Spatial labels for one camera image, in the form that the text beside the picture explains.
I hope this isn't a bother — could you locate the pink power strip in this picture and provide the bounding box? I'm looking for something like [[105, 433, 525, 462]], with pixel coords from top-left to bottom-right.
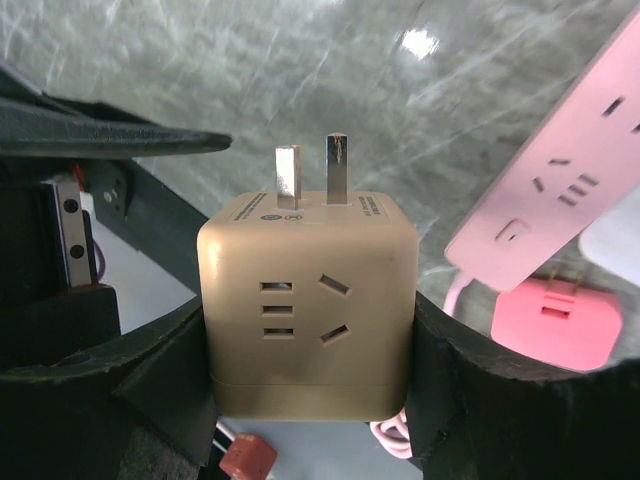
[[445, 12, 639, 291]]

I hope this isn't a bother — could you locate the red square plug adapter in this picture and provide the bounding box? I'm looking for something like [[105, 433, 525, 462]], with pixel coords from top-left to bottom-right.
[[490, 278, 623, 372]]

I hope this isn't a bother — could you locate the tan wooden plug adapter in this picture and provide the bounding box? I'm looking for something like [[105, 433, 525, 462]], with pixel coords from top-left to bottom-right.
[[197, 133, 420, 422]]

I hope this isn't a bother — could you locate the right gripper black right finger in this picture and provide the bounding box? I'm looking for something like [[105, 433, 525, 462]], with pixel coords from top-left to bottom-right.
[[406, 294, 639, 479]]

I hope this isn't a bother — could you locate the pink power cord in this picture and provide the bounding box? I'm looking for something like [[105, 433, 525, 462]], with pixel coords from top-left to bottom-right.
[[368, 269, 476, 461]]

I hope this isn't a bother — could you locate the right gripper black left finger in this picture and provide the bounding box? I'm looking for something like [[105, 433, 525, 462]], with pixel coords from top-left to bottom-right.
[[1, 298, 217, 479]]

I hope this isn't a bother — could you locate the white square plug adapter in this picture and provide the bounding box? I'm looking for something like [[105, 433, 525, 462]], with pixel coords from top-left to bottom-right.
[[578, 187, 640, 286]]

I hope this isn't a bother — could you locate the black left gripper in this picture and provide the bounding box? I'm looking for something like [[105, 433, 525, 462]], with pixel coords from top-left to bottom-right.
[[1, 65, 232, 370]]

